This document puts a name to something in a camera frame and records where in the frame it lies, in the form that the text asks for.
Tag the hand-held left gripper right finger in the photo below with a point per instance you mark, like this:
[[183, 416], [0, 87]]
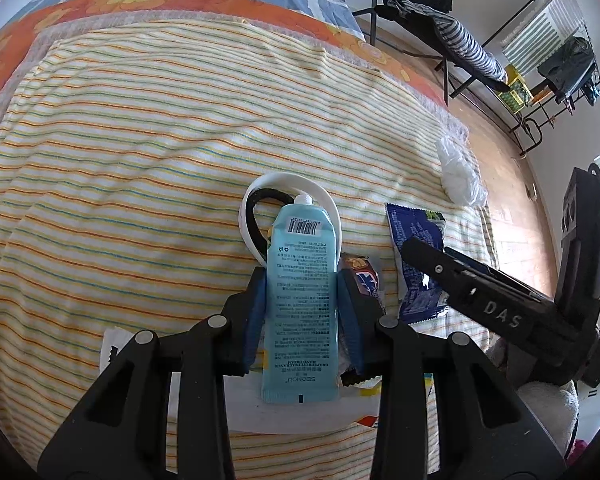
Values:
[[352, 320]]

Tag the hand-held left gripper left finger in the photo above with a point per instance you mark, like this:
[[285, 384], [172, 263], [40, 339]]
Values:
[[255, 320]]

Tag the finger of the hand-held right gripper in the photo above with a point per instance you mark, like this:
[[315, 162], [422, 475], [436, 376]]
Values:
[[500, 277], [435, 267]]

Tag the light blue hand cream tube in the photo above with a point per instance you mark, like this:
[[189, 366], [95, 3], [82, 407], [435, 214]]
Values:
[[300, 300]]

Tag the blue snack packet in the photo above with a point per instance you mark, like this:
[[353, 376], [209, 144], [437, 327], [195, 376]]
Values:
[[410, 222]]

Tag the colourful snack wrapper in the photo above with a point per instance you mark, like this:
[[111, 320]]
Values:
[[367, 280]]

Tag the white paper sheet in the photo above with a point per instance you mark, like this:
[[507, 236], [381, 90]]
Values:
[[250, 410]]

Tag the white crumpled plastic bag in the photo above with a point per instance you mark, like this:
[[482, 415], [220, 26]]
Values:
[[457, 175]]

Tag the yellow plastic crate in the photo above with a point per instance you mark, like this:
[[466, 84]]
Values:
[[515, 92]]

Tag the striped yellow blanket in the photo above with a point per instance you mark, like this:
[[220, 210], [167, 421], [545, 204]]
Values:
[[155, 160]]

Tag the dark hanging clothes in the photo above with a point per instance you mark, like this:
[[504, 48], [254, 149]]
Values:
[[567, 67]]

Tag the striped clothing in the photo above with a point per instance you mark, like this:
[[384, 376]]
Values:
[[460, 40]]

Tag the green striped white towel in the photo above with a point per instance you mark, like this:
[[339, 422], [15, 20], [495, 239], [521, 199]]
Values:
[[540, 40]]

